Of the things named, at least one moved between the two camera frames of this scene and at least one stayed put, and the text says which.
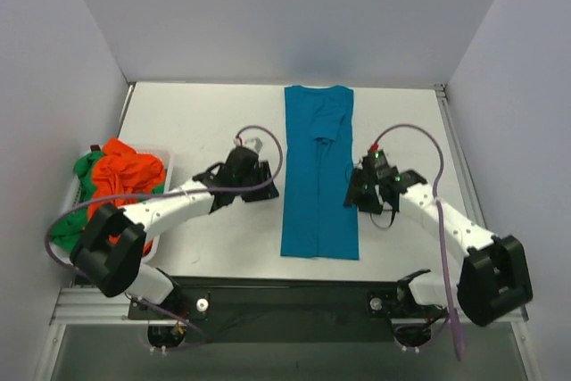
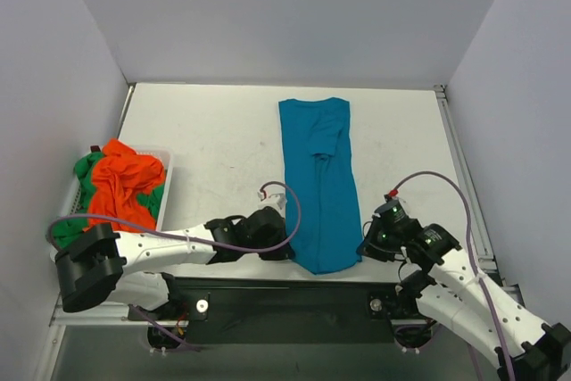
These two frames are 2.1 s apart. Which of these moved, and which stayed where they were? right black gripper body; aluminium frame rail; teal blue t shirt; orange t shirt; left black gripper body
Moved: teal blue t shirt; left black gripper body; right black gripper body
Stayed: orange t shirt; aluminium frame rail
